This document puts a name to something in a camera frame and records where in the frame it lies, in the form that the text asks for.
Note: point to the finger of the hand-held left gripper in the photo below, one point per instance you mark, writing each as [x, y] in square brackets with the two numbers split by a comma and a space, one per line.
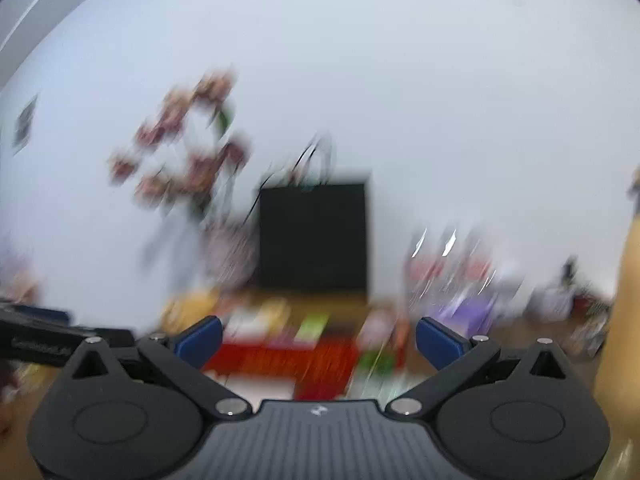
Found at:
[112, 337]
[35, 314]

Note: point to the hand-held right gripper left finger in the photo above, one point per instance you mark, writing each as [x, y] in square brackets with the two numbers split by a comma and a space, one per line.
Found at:
[200, 340]

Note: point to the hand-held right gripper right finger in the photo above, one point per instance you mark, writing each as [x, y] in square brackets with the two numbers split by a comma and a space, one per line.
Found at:
[437, 342]

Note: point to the red cardboard box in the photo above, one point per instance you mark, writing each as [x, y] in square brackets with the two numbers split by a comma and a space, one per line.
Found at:
[280, 365]

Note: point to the green packet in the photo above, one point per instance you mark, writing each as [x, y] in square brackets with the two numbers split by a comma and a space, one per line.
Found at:
[312, 329]

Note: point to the purple tissue pack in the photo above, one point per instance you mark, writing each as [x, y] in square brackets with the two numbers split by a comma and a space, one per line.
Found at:
[470, 317]

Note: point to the clear water bottle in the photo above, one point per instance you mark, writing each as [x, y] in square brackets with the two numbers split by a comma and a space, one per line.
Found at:
[420, 265]
[450, 265]
[480, 270]

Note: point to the dried pink rose bouquet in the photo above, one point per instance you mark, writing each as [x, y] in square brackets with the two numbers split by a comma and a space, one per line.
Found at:
[190, 160]

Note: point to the wall sticker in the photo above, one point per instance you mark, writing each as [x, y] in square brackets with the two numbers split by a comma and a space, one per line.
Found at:
[25, 125]

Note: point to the grey door frame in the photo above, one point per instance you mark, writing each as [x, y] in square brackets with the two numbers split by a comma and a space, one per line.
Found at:
[45, 5]

